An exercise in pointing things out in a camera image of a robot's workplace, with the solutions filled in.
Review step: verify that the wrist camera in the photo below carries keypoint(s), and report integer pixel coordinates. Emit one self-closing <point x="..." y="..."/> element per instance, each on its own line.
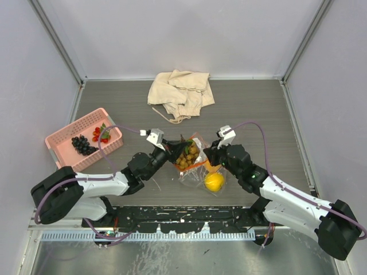
<point x="153" y="136"/>
<point x="225" y="136"/>

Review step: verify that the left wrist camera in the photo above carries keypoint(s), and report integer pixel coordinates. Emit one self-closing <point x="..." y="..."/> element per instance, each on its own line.
<point x="153" y="136"/>

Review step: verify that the fake brown longan bunch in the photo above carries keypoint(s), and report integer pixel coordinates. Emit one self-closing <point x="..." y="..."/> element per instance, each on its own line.
<point x="188" y="156"/>

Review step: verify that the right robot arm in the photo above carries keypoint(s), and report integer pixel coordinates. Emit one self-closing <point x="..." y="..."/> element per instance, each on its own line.
<point x="332" y="225"/>

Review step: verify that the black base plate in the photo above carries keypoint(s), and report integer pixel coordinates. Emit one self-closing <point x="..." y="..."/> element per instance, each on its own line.
<point x="150" y="219"/>

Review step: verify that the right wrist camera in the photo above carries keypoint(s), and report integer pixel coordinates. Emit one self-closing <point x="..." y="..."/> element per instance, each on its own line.
<point x="225" y="136"/>

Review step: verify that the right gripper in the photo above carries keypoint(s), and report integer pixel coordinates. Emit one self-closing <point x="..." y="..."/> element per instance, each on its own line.
<point x="212" y="152"/>

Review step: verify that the fake orange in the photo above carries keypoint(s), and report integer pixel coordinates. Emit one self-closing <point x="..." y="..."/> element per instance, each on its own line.
<point x="210" y="168"/>

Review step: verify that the beige cloth drawstring bag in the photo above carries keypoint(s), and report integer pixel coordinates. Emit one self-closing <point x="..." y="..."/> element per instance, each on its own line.
<point x="182" y="94"/>

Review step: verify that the clear zip top bag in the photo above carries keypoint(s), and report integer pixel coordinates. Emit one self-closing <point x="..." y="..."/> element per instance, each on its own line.
<point x="194" y="176"/>

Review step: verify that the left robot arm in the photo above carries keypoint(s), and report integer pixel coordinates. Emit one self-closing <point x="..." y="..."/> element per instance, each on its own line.
<point x="67" y="194"/>

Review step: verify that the fake black grape bunch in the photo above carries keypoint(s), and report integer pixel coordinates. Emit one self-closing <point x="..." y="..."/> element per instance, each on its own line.
<point x="82" y="145"/>

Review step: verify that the fake lemon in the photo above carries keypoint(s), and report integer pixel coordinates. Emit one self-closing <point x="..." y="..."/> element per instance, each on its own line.
<point x="214" y="181"/>

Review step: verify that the grey slotted cable duct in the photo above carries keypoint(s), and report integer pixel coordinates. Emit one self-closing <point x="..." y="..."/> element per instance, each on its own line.
<point x="87" y="235"/>

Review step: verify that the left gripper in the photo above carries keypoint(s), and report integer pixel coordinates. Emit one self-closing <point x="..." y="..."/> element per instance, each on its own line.
<point x="173" y="148"/>

